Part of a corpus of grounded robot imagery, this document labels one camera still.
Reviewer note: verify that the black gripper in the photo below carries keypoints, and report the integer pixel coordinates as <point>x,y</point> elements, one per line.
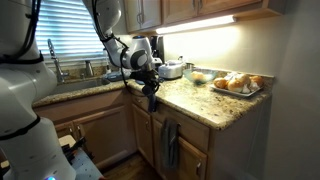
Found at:
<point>151,82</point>

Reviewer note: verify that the blue oven mitt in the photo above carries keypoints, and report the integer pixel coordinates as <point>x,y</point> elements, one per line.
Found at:
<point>152,103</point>

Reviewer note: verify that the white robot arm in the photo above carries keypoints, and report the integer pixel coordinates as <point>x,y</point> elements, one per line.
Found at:
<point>105,15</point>

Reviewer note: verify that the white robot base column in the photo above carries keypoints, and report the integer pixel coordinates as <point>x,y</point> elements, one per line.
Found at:
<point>28,141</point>

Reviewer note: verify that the silver food processor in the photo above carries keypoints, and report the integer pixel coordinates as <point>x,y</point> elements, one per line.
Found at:
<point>171,69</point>

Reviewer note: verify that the wooden cabinet door left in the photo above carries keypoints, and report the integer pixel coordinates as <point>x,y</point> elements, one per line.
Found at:
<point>143,129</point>

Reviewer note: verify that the wooden cabinet door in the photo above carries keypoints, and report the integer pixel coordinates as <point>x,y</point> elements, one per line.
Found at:
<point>143,129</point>
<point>193,141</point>

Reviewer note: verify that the glass fruit bowl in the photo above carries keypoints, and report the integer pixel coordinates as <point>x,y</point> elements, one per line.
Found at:
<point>199,76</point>

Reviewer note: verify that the grey hanging dish towel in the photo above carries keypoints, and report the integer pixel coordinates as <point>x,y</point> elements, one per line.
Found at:
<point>169,144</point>

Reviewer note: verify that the upper wooden cabinets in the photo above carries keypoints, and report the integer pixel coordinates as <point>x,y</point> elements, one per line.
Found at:
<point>146,16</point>

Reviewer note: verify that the stainless steel sink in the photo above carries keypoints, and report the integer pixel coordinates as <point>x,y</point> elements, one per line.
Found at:
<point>64,88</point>

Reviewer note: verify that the chrome kitchen faucet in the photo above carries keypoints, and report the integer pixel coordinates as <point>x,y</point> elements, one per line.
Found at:
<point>60,74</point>

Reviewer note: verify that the wooden cabinet door right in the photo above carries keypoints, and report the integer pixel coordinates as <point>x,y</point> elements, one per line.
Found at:
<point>193,141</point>

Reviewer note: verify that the white window blinds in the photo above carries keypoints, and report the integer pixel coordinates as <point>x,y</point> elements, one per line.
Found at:
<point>68,25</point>

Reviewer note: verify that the under-cabinet light strip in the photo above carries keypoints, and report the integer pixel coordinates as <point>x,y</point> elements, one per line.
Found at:
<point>197,24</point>

